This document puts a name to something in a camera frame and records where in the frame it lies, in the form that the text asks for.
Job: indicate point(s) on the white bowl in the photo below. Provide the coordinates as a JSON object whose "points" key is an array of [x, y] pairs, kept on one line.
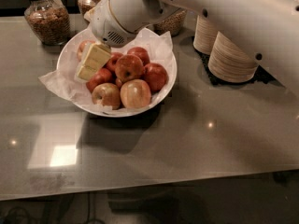
{"points": [[160, 74]]}

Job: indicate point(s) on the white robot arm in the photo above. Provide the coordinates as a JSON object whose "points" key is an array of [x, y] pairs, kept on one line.
{"points": [[266, 30]]}

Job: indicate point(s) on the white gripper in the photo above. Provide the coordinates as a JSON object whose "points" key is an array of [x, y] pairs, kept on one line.
{"points": [[104, 24]]}

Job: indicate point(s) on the dark red apple left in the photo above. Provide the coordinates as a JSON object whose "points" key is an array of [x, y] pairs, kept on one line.
{"points": [[103, 75]]}

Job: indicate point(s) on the black mat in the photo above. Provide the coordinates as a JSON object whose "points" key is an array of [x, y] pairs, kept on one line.
{"points": [[260, 75]]}

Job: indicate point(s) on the yellow red apple front left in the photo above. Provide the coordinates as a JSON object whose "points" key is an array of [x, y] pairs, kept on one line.
{"points": [[107, 94]]}

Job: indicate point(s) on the red apple back right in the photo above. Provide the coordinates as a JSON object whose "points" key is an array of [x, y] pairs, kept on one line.
{"points": [[141, 53]]}

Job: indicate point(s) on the red apple centre top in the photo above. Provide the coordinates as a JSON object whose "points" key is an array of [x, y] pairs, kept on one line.
{"points": [[129, 67]]}

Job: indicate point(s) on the paper bowl stack back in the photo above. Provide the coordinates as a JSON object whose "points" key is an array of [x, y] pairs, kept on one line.
{"points": [[205, 35]]}

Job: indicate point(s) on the paper bowl stack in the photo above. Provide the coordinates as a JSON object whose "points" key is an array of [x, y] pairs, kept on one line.
{"points": [[229, 63], [205, 35]]}

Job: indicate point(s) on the yellow apple front right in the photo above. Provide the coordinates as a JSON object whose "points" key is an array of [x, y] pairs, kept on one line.
{"points": [[135, 94]]}

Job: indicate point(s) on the red apple back middle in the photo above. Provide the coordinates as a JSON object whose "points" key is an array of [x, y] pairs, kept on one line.
{"points": [[111, 64]]}

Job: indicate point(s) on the glass cereal jar far left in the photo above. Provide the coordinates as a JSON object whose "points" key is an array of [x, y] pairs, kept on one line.
{"points": [[49, 20]]}

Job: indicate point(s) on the paper bowl stack front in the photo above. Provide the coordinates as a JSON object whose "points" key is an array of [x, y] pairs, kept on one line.
{"points": [[229, 63]]}

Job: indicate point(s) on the small hidden red apple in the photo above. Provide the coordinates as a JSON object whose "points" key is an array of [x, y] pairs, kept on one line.
{"points": [[118, 83]]}

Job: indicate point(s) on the white paper liner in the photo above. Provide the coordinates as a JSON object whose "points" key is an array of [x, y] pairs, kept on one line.
{"points": [[64, 84]]}

